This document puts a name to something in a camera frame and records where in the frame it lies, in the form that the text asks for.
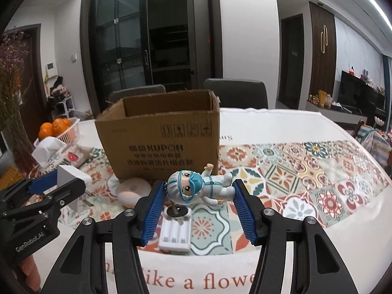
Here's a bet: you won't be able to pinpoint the white power adapter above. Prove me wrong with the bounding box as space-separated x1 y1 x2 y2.
57 165 93 212

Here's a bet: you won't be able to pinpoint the astronaut figurine keychain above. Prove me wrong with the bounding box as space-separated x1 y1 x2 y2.
166 163 235 206

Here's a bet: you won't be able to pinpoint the left hand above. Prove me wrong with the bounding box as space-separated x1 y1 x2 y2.
19 256 40 292

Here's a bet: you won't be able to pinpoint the white tissue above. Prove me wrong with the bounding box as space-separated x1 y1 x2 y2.
31 136 67 167

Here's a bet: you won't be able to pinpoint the glass vase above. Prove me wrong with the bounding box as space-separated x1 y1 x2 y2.
1 111 36 177

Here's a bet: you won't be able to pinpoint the floral fabric tissue cover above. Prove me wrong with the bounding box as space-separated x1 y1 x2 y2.
38 145 93 174

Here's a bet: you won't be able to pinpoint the orange fruit front left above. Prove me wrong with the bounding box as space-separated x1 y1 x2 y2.
38 127 52 141

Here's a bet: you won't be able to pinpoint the orange fruit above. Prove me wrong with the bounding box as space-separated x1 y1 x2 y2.
40 122 52 130
38 127 52 141
52 118 71 137

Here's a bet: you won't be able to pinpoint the patterned white tablecloth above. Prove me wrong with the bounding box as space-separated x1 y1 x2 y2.
27 107 392 294

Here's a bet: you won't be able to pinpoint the white fruit basket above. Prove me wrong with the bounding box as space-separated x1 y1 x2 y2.
33 117 81 147

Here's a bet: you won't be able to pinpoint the orange fruit back left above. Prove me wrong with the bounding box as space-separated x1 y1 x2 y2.
40 122 52 130

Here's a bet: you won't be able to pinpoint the orange fruit right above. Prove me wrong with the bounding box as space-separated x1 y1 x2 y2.
52 118 71 137

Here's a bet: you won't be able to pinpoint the round pink white night light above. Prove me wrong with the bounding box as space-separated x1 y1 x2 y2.
116 178 151 208

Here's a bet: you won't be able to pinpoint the white shoe rack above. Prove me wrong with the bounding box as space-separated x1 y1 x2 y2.
54 96 74 118

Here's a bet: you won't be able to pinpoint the white battery charger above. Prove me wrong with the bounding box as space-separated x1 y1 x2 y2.
158 205 192 253

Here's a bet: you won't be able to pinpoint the brown cardboard box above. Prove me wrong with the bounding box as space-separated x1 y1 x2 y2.
95 90 220 181

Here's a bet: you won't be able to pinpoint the left dark dining chair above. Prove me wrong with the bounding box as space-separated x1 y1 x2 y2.
106 84 166 104

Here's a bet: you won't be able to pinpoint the dark dining chair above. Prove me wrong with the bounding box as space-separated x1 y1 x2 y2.
203 78 269 109
106 84 166 104

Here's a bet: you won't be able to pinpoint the dried pink flowers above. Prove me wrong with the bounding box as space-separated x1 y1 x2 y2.
1 31 29 129

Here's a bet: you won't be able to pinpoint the white tv cabinet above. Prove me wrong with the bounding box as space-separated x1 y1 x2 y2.
305 102 368 124

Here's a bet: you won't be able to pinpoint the black television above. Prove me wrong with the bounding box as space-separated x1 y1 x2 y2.
338 71 385 113

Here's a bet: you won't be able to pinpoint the right dark dining chair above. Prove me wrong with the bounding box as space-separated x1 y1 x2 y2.
203 78 269 109

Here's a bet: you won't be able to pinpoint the grey refrigerator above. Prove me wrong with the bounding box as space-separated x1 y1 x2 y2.
187 0 211 89

